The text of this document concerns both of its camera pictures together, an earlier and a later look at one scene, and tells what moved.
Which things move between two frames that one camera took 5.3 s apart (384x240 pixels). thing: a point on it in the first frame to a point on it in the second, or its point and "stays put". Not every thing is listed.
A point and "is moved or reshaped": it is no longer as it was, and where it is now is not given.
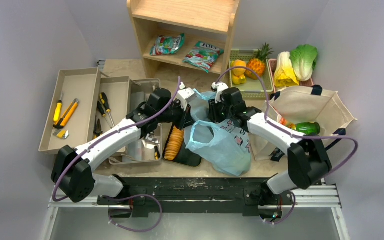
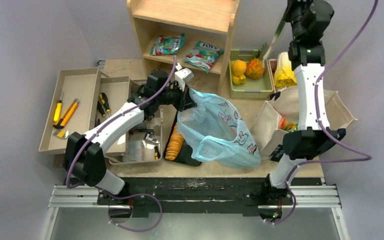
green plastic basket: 260,89 stays put
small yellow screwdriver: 57,111 stays put
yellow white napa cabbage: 285,75 stays put
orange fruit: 239,71 stays put
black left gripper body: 176,114 to 175,96
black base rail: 147,195 stays put
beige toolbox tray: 83,103 stays put
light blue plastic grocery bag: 224,146 is moved or reshaped
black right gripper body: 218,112 to 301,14
